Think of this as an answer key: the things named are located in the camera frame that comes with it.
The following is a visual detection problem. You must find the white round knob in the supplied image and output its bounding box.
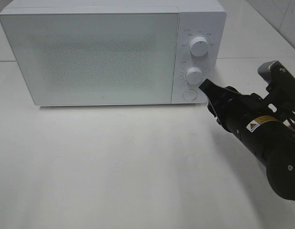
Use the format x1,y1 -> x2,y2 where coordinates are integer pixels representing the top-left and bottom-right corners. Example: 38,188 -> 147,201
186,67 -> 203,85
190,34 -> 209,57

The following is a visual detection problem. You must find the upper white round knob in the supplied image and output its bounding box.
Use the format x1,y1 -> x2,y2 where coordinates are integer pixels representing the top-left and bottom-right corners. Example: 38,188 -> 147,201
190,34 -> 209,57

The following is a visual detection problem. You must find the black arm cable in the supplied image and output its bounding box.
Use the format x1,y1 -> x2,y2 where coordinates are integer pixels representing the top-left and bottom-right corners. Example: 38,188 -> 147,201
281,100 -> 295,136

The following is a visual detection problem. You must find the lower white round knob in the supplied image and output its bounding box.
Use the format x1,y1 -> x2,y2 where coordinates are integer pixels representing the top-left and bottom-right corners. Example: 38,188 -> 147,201
186,67 -> 203,85

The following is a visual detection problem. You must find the white microwave oven body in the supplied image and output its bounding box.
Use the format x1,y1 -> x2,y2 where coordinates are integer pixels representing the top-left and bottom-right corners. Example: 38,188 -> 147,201
0,0 -> 227,106

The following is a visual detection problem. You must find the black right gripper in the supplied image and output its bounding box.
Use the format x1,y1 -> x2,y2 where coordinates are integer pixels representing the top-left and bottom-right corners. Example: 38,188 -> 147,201
199,79 -> 293,153

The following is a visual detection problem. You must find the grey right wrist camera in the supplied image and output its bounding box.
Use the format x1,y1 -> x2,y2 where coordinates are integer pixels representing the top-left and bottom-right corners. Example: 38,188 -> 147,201
258,60 -> 295,98

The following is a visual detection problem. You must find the white round door button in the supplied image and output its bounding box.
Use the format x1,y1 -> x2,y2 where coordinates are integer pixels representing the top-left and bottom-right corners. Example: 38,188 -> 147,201
182,89 -> 197,101

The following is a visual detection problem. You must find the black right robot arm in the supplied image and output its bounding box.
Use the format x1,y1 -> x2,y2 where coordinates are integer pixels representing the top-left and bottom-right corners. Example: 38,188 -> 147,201
199,79 -> 295,200

